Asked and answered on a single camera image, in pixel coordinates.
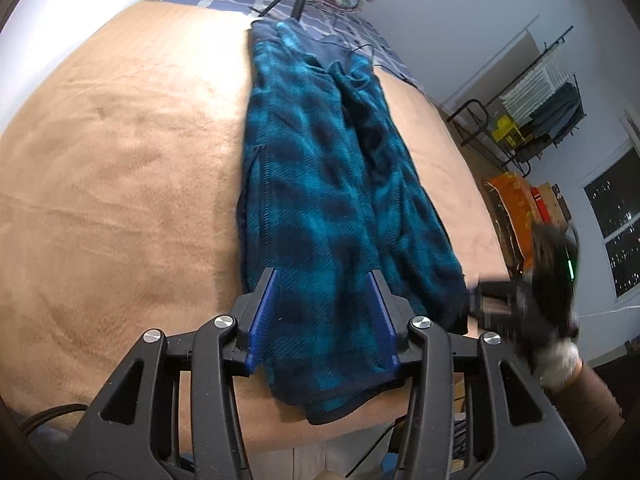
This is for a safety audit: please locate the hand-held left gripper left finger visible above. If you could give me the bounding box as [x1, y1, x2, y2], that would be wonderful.
[65, 267, 278, 480]

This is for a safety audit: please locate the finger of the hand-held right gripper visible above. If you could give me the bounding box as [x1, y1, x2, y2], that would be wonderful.
[467, 280, 521, 323]

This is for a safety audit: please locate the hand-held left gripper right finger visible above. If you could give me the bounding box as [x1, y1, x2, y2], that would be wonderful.
[367, 269, 586, 480]

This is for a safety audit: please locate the teal plaid fleece shirt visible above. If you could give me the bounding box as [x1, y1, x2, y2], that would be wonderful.
[235, 19, 471, 426]

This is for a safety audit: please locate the person's right forearm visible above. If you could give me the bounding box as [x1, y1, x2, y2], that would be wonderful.
[542, 360, 626, 466]

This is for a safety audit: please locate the black metal clothes rack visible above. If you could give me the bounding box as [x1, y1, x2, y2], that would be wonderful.
[447, 25, 586, 176]

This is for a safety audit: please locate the person's right hand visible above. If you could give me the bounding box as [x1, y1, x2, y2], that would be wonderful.
[537, 337, 583, 392]

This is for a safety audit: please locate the red box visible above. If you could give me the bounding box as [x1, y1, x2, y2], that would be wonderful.
[530, 187, 556, 226]

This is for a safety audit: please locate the wooden box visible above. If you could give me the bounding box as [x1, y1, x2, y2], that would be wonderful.
[542, 182, 571, 226]

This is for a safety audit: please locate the orange floral cloth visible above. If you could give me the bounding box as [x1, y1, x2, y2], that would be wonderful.
[487, 172, 538, 261]

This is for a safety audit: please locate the window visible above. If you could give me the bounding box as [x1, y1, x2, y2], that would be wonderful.
[582, 140, 640, 301]

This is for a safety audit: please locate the dark hanging coat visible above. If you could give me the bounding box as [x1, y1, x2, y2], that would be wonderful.
[547, 110, 584, 148]

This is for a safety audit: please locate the yellow crate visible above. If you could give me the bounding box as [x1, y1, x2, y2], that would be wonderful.
[492, 115, 526, 148]

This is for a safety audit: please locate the grey teal hanging jacket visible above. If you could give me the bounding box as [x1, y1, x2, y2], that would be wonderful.
[530, 84, 576, 136]

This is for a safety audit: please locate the tan blanket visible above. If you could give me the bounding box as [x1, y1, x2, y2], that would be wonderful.
[0, 0, 511, 453]

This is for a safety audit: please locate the white striped hanging cloth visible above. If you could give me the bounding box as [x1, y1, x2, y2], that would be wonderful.
[500, 45, 573, 121]

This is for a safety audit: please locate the blue patterned bed sheet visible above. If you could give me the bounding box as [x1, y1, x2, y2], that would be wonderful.
[160, 0, 411, 83]

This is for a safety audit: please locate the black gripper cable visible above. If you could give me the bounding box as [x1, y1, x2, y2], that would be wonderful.
[17, 404, 88, 433]

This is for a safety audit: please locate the black ring light cable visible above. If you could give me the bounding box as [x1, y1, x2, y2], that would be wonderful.
[345, 42, 421, 88]

